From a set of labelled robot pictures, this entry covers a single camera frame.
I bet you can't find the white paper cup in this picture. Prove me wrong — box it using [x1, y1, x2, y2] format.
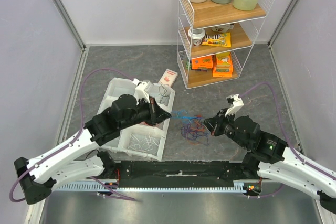
[188, 28, 206, 46]

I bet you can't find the yellow candy bag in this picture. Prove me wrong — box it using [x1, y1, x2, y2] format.
[201, 33, 232, 48]

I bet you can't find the small white pink box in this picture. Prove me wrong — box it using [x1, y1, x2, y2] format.
[158, 69, 178, 87]

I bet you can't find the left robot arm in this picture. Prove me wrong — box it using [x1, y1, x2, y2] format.
[14, 94, 172, 205]

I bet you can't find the white compartment tray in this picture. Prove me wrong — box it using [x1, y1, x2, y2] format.
[98, 78, 175, 161]

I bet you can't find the white yoghurt cup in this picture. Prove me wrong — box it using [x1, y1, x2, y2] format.
[211, 24, 234, 34]

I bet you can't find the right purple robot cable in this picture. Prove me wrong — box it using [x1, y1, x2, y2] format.
[240, 82, 336, 180]

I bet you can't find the dark green wire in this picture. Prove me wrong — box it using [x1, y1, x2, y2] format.
[159, 84, 170, 104]

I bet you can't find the white wire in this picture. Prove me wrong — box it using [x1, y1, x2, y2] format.
[127, 134, 161, 154]

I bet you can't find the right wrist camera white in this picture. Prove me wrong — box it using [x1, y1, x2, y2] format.
[225, 94, 244, 116]

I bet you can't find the orange box left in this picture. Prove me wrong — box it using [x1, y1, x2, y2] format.
[192, 55, 213, 70]

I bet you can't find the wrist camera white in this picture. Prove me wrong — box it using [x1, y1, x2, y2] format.
[132, 78, 153, 103]
[225, 94, 244, 116]

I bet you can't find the orange box stack right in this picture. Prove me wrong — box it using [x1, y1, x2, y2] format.
[212, 51, 234, 78]

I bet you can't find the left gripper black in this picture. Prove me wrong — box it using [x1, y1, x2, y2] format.
[119, 95, 171, 130]

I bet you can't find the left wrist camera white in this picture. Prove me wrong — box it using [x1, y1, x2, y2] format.
[132, 78, 153, 103]

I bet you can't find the white wire shelf rack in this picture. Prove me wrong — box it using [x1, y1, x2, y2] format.
[177, 0, 274, 89]

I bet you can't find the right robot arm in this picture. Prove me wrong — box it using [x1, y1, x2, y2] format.
[203, 110, 335, 213]

